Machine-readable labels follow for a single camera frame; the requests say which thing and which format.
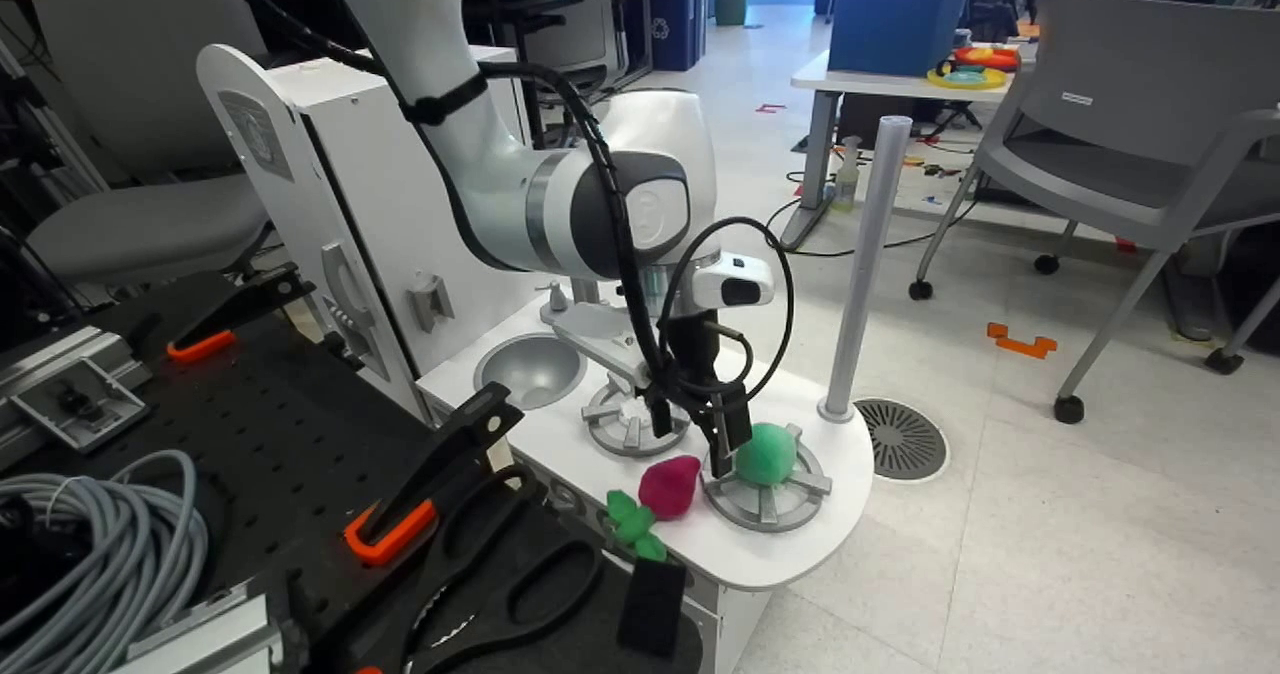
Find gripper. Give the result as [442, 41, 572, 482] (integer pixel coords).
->
[647, 311, 754, 453]

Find grey toy burner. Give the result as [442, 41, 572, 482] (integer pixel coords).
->
[702, 422, 834, 534]
[582, 378, 693, 458]

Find pink plush toy green leaves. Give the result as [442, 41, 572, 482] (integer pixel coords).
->
[605, 455, 703, 563]

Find grey toy tap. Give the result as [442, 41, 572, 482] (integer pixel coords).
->
[537, 281, 653, 391]

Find grey toy sink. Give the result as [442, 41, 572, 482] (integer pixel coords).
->
[473, 333, 588, 412]

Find grey toy kitchen pole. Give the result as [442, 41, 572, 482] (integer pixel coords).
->
[817, 115, 914, 424]

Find white toy kitchen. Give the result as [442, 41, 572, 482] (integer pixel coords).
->
[196, 43, 877, 674]

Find colourful toy plates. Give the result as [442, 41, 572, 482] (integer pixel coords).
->
[926, 43, 1024, 92]

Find green plush ball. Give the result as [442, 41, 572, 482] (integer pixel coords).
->
[734, 422, 799, 488]

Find black foam block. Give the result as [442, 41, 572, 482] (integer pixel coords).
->
[616, 556, 690, 659]

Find round floor vent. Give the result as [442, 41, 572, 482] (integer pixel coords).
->
[853, 396, 950, 483]

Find black clamp orange tip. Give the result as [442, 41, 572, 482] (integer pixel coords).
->
[164, 263, 317, 364]
[344, 382, 527, 568]

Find clear spray bottle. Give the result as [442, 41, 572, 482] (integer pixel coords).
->
[834, 135, 864, 211]

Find black scissors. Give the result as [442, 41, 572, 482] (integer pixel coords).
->
[398, 466, 607, 674]

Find orange plastic piece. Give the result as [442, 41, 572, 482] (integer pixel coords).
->
[986, 321, 1059, 360]

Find white table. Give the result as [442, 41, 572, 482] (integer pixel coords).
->
[778, 39, 1043, 253]

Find blue recycling bin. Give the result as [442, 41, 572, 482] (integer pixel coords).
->
[648, 0, 707, 73]

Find blue storage bin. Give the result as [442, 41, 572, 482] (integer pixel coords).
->
[820, 0, 979, 78]

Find grey chair on castors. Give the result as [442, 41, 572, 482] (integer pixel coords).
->
[907, 0, 1280, 426]

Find grey office chair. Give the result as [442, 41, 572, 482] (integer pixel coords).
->
[22, 0, 273, 288]

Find black cable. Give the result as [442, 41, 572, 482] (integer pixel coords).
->
[764, 159, 983, 259]

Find toy kitchen door handle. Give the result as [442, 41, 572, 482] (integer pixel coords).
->
[408, 272, 457, 334]

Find coil of grey cable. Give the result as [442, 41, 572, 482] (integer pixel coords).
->
[0, 450, 210, 674]

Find aluminium bracket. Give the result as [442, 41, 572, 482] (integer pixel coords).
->
[0, 325, 153, 470]

